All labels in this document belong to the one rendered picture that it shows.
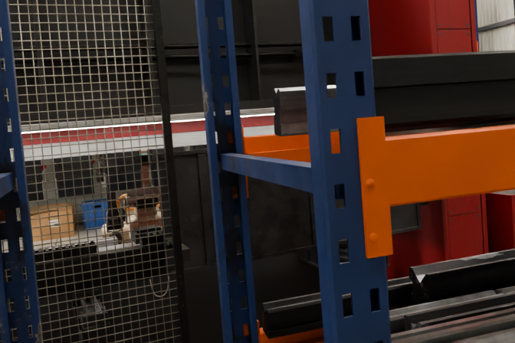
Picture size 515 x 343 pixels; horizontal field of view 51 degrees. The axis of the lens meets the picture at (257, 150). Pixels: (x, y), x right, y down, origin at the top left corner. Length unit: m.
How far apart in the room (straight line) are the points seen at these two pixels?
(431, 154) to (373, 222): 0.09
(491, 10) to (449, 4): 8.82
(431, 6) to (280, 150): 1.60
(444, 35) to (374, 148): 1.99
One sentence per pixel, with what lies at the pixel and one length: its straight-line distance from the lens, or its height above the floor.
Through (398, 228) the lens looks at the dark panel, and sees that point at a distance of 2.43.
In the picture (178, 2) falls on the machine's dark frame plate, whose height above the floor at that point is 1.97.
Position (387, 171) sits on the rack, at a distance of 0.51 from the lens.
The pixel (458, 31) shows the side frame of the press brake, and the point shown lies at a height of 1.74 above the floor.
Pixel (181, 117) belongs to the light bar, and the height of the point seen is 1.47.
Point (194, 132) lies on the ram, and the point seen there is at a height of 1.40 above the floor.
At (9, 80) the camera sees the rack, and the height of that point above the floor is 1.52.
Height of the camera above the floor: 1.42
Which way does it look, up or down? 3 degrees down
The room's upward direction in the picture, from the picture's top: 5 degrees counter-clockwise
